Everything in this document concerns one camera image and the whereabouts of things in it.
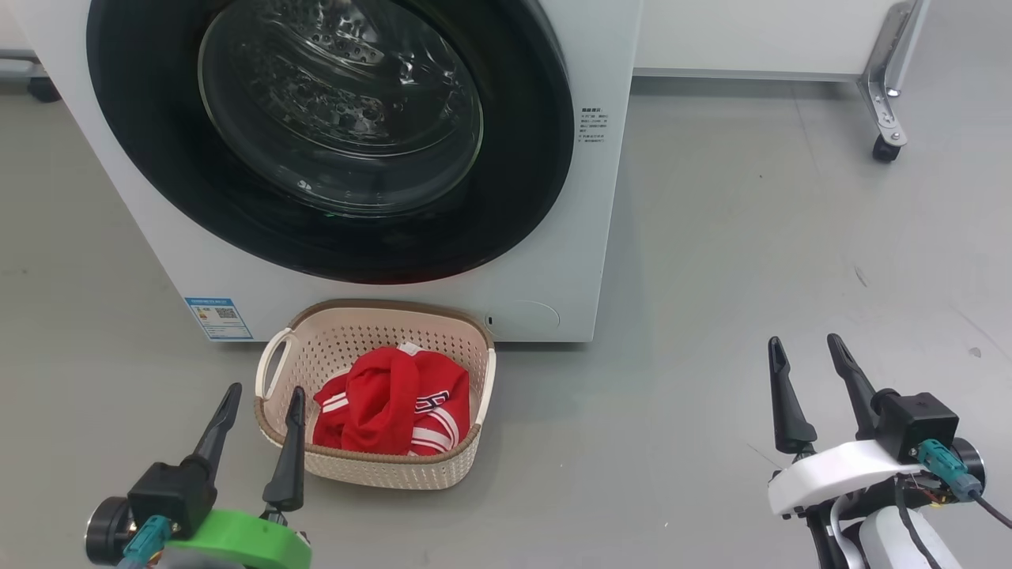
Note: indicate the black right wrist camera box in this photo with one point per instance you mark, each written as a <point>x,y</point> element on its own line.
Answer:
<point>917,419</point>

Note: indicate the metal cart leg with caster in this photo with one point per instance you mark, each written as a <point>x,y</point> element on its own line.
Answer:
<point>751,35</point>

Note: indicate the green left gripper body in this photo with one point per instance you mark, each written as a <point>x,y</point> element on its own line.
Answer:
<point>245,541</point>

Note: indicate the grey washing machine door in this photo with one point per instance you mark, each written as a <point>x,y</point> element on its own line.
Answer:
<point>142,158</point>

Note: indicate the blue white energy label sticker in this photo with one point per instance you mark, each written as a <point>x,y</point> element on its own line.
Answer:
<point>219,318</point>

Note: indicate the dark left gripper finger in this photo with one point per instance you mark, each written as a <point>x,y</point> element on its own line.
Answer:
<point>291,466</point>
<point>220,431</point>

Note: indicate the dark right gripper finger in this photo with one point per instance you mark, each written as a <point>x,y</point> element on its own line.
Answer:
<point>793,419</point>
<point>858,387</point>

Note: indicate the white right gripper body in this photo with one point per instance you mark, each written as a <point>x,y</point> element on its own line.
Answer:
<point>838,470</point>

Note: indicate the white front-load washing machine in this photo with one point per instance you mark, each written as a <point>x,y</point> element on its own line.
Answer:
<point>601,237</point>

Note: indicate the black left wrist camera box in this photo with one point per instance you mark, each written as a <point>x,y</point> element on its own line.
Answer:
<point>170,494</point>

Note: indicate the red garment with white stripes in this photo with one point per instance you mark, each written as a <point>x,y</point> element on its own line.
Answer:
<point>371,403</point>

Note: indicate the white partition with caster foot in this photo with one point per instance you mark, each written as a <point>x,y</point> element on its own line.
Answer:
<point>35,79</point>

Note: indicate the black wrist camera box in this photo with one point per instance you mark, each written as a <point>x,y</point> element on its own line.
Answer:
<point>170,494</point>
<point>917,419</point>

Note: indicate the cream perforated laundry basket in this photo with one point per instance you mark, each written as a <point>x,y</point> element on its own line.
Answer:
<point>332,340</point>

